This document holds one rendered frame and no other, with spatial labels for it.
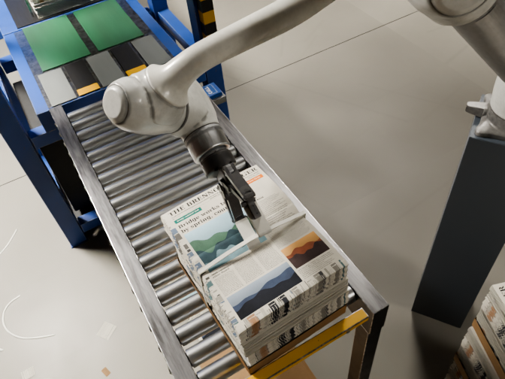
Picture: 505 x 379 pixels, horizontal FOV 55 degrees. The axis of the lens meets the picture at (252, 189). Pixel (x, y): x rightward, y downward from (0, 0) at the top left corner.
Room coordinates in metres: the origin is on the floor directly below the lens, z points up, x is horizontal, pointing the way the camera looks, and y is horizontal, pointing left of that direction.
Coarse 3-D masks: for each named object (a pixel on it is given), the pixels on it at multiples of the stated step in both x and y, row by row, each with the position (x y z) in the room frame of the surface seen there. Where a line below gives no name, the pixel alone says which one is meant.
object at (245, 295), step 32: (256, 256) 0.61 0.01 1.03; (288, 256) 0.60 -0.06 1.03; (320, 256) 0.59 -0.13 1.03; (224, 288) 0.54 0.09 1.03; (256, 288) 0.53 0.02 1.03; (288, 288) 0.52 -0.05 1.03; (320, 288) 0.53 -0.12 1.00; (224, 320) 0.49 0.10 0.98; (256, 320) 0.46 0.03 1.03; (288, 320) 0.49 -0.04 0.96; (320, 320) 0.53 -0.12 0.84; (256, 352) 0.45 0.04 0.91
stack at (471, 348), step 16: (496, 288) 0.57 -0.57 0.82; (496, 304) 0.54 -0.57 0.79; (480, 320) 0.56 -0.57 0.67; (496, 320) 0.52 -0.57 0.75; (464, 336) 0.57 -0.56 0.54; (496, 336) 0.49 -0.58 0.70; (464, 352) 0.55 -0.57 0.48; (480, 352) 0.50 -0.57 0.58; (496, 352) 0.47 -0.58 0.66; (464, 368) 0.52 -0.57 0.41; (480, 368) 0.48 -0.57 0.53
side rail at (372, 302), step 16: (208, 96) 1.51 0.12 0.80; (224, 128) 1.32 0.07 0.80; (240, 144) 1.23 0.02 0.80; (256, 160) 1.14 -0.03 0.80; (272, 176) 1.06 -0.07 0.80; (288, 192) 0.99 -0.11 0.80; (304, 208) 0.91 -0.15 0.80; (352, 272) 0.68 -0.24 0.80; (352, 288) 0.63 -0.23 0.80; (368, 288) 0.62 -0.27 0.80; (352, 304) 0.62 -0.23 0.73; (368, 304) 0.58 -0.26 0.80; (384, 304) 0.57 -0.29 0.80; (368, 320) 0.56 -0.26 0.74; (384, 320) 0.57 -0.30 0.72
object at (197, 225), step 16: (256, 176) 0.85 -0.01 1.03; (208, 192) 0.83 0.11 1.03; (256, 192) 0.80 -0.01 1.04; (272, 192) 0.79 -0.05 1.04; (176, 208) 0.79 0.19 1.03; (192, 208) 0.78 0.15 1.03; (208, 208) 0.77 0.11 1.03; (224, 208) 0.76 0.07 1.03; (272, 208) 0.74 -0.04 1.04; (176, 224) 0.73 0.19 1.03; (192, 224) 0.73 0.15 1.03; (208, 224) 0.72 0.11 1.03; (224, 224) 0.71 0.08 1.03; (176, 240) 0.69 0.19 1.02; (192, 240) 0.68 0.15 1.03; (208, 240) 0.67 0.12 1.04; (224, 240) 0.67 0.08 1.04; (192, 256) 0.63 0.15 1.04; (192, 272) 0.65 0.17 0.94
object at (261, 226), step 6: (246, 210) 0.62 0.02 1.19; (264, 216) 0.61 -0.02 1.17; (252, 222) 0.60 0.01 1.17; (258, 222) 0.60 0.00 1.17; (264, 222) 0.60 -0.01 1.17; (258, 228) 0.59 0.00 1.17; (264, 228) 0.59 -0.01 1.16; (270, 228) 0.59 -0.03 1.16; (258, 234) 0.58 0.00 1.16; (264, 234) 0.58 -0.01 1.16
